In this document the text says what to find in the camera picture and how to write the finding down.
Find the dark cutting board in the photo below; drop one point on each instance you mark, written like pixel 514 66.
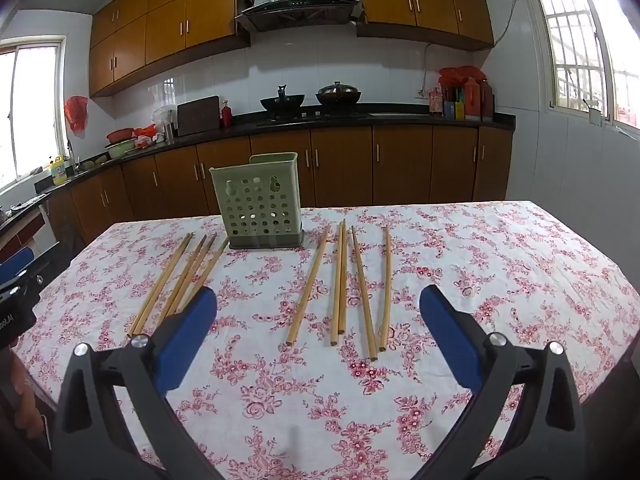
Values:
pixel 198 116

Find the white plastic bag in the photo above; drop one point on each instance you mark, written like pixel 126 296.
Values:
pixel 162 116

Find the wooden chopstick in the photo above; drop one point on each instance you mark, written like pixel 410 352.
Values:
pixel 363 292
pixel 161 285
pixel 309 285
pixel 385 287
pixel 336 285
pixel 343 280
pixel 187 272
pixel 210 270
pixel 197 270

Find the yellow carton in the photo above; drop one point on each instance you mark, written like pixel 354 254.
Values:
pixel 459 110

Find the gas stove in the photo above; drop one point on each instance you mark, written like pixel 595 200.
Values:
pixel 310 116

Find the barred window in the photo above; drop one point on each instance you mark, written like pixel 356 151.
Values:
pixel 575 35

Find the blue carton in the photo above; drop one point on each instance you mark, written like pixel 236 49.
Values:
pixel 448 110

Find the black open wok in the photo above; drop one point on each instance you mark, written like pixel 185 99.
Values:
pixel 282 102

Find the black kitchen countertop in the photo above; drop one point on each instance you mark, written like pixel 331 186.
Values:
pixel 400 120

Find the green basin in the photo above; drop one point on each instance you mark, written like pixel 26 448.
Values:
pixel 120 149

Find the crumpled red plastic bag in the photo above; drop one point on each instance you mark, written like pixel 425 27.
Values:
pixel 146 132

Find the dark wok with lid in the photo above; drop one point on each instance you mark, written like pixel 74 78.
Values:
pixel 338 94

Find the small red bottle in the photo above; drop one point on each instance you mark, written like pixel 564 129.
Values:
pixel 227 116

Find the sliding window by sink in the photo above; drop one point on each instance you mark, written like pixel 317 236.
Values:
pixel 30 110

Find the sink faucet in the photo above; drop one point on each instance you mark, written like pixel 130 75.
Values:
pixel 71 155

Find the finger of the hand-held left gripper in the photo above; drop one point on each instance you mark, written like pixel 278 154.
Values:
pixel 15 261

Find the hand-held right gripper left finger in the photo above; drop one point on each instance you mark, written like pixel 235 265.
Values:
pixel 187 340

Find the red bag over bottles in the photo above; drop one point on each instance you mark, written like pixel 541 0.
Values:
pixel 462 72

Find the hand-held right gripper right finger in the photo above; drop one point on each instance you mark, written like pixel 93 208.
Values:
pixel 450 340

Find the pink label bottle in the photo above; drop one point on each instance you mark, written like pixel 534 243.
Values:
pixel 436 102

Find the hanging red plastic bag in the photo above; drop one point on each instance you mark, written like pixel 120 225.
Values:
pixel 76 112

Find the red floral tablecloth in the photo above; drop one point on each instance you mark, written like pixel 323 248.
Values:
pixel 450 240

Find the wooden base cabinets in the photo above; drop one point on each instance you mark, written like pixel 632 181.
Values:
pixel 400 165

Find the wooden wall cabinets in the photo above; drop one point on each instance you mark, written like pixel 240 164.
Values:
pixel 165 25

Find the yellow detergent bottle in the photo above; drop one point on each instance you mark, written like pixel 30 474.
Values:
pixel 59 172

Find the small grey cup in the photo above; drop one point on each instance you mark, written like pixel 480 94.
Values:
pixel 595 116

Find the metal cup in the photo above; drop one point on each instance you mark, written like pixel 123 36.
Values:
pixel 169 132

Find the green perforated utensil holder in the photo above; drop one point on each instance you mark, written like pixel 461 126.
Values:
pixel 255 205

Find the red oil jug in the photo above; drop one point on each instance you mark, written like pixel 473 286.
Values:
pixel 472 97

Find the red basin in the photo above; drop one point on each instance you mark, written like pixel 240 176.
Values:
pixel 120 136

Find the person's left hand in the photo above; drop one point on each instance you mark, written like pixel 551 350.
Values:
pixel 25 400

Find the dark sauce bottle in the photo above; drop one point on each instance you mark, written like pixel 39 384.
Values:
pixel 486 102

